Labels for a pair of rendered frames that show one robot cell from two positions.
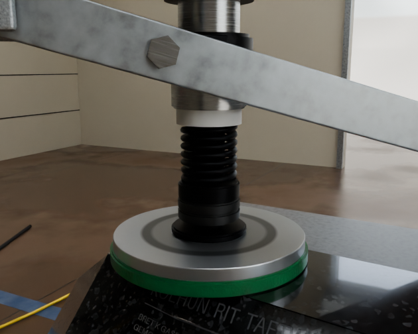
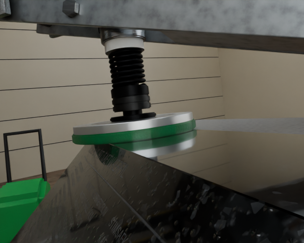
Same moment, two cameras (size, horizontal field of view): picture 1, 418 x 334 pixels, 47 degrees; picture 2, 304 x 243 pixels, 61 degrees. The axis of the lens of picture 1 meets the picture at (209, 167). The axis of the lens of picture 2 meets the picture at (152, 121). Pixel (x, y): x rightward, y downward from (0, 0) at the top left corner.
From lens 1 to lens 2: 0.36 m
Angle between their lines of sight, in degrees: 34
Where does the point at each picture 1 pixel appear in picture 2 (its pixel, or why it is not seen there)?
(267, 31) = not seen: outside the picture
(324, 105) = (168, 15)
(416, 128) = (247, 16)
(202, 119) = (108, 46)
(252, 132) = not seen: outside the picture
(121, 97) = (247, 105)
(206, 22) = not seen: outside the picture
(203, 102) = (105, 34)
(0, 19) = (0, 9)
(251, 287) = (113, 138)
